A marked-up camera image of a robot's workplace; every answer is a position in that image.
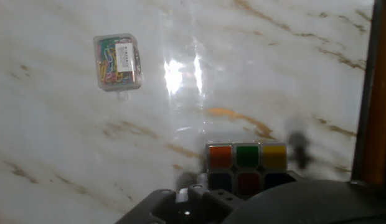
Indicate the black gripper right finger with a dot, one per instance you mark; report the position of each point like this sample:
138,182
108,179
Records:
293,178

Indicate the multicolour Rubik's cube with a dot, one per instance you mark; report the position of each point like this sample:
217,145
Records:
247,157

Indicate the clear box of paper clips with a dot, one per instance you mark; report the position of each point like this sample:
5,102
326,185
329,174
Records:
116,62

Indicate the marble pattern sheet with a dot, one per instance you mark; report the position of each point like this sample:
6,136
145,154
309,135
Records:
71,140

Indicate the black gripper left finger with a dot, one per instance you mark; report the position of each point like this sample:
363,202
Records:
211,205

